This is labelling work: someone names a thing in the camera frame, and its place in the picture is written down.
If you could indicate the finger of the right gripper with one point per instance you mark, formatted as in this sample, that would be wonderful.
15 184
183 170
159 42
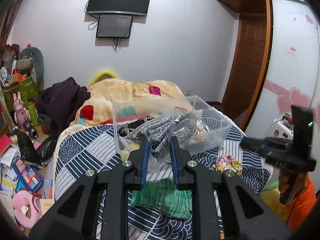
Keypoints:
254 145
285 161

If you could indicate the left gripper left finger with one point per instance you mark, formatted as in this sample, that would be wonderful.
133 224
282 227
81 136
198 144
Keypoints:
75 214

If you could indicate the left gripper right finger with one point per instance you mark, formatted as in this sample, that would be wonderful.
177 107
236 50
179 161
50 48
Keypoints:
223 202

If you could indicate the floral fabric bundle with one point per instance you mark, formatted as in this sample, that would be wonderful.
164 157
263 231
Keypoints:
223 163

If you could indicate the green knitted cloth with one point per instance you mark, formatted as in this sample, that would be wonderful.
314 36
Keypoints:
162 196

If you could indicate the grey knit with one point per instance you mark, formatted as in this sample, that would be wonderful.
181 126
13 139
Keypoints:
159 131

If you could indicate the white cloth bundle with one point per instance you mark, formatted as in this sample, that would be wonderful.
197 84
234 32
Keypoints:
201 127

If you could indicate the black chain-pattern cloth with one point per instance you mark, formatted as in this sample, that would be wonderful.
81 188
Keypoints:
128 128

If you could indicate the orange sleeve forearm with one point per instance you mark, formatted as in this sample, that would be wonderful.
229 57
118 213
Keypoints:
303 201

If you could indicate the white sliding wardrobe door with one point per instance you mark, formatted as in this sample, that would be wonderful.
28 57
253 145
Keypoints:
293 67

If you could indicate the pink plush toy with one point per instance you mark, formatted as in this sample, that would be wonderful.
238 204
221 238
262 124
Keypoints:
26 210

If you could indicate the colourful pencil box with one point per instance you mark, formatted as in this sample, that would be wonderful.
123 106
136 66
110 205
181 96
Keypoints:
28 176

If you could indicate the brown wooden door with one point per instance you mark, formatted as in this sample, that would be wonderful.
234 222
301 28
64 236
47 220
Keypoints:
246 66

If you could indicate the clear plastic storage box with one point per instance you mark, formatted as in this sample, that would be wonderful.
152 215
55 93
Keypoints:
127 112

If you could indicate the black plastic bag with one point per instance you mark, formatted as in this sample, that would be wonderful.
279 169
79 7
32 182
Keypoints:
39 157

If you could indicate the green bottle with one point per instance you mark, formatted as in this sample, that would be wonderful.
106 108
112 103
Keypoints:
33 114

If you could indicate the pink rabbit figurine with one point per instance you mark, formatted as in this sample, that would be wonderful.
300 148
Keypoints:
21 114

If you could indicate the dark purple clothing pile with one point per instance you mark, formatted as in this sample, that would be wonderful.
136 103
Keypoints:
61 103

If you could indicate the beige fleece blanket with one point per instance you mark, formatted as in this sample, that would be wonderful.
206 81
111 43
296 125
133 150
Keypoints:
106 93

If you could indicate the green storage box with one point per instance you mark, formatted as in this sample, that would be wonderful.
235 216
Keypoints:
27 88

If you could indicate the yellow green headboard cushion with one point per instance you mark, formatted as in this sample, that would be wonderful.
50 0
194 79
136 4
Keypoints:
102 75

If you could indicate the grey green plush toy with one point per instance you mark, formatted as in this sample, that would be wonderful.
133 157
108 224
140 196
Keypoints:
30 61

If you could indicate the small wall monitor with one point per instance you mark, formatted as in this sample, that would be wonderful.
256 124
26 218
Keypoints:
114 26

